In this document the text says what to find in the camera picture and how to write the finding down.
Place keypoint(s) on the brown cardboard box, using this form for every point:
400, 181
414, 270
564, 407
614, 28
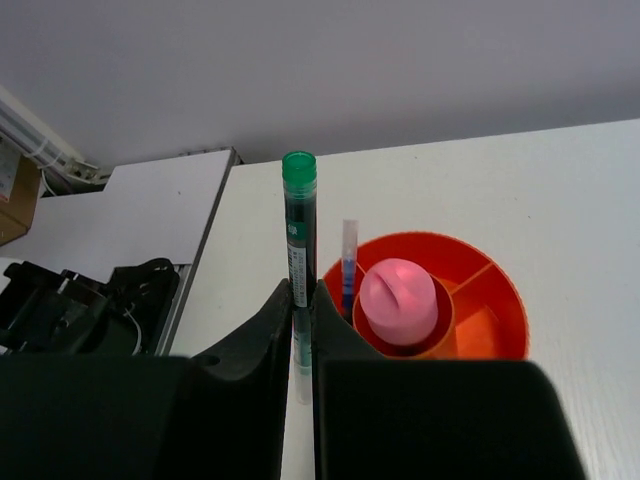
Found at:
20, 184

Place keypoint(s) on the blue ink pen refill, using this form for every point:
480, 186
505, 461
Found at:
349, 264

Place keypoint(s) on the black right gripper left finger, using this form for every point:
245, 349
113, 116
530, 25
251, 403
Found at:
217, 415

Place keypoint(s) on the green ink pen refill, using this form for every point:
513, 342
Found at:
299, 175

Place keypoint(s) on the orange round organizer container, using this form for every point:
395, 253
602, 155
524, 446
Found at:
482, 316

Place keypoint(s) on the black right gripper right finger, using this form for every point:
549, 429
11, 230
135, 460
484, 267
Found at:
379, 418

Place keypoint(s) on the pink glue stick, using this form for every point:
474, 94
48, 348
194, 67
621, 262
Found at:
398, 298

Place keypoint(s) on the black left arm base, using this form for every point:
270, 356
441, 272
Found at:
67, 313

